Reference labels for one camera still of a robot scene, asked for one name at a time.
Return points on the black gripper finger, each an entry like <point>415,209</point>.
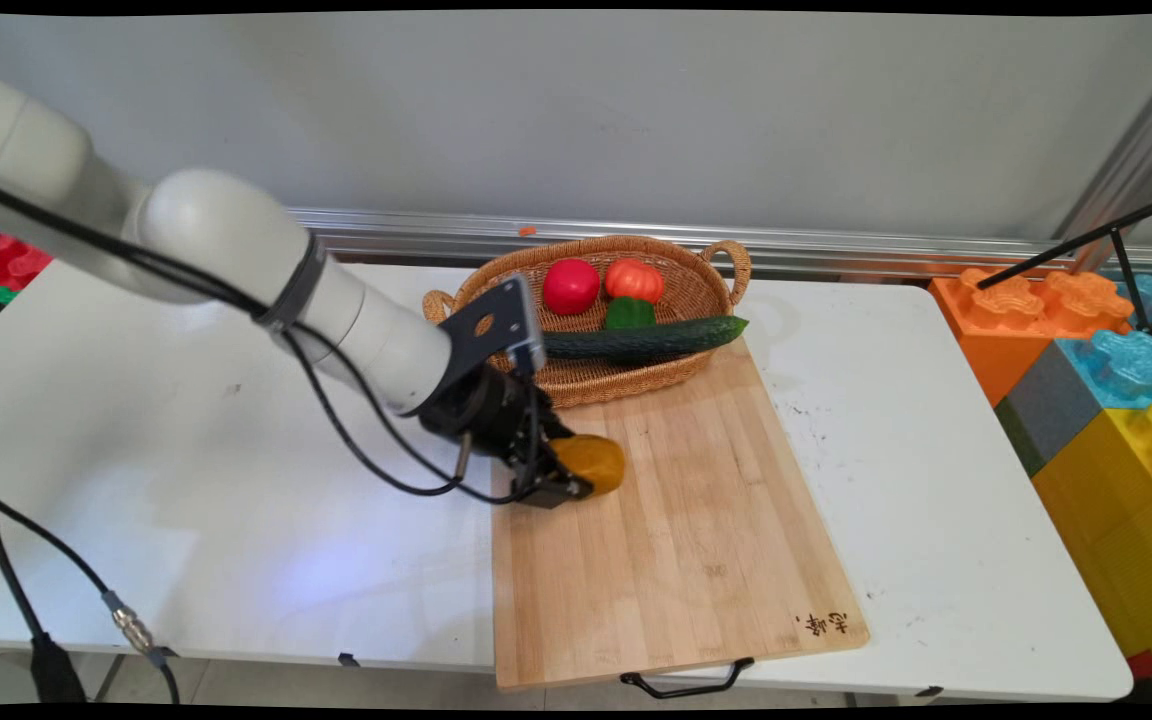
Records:
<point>554,425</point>
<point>556,488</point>

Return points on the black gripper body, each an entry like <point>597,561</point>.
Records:
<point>491,415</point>

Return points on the yellow toy bell pepper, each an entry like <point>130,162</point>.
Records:
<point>591,462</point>

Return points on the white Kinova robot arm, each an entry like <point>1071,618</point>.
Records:
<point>206,230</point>

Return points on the long dark green cucumber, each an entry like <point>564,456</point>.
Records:
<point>636,342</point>

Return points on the wooden cutting board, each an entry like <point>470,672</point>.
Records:
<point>686,520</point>

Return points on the green toy bell pepper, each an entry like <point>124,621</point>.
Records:
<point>629,314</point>

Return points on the red toy tomato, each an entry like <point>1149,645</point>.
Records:
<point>571,287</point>

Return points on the orange ribbed toy tomato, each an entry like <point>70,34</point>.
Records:
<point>634,280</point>

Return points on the round woven wicker basket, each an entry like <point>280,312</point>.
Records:
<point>688,288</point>

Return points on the large orange building block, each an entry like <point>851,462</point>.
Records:
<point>996,330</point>

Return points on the large grey building block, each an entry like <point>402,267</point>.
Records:
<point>1051,410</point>

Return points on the large red building block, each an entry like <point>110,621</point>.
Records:
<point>1,260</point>

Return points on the large yellow building block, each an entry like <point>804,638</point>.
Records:
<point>1126,520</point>

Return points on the black tripod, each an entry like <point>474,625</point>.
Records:
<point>1116,232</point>

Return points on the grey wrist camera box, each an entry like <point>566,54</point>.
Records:
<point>529,335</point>

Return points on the black wrist camera mount plate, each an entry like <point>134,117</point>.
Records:
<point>476,325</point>

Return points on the horizontal aluminium frame rail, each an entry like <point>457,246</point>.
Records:
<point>836,245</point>

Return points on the slanted aluminium frame post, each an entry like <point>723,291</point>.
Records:
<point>1136,160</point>

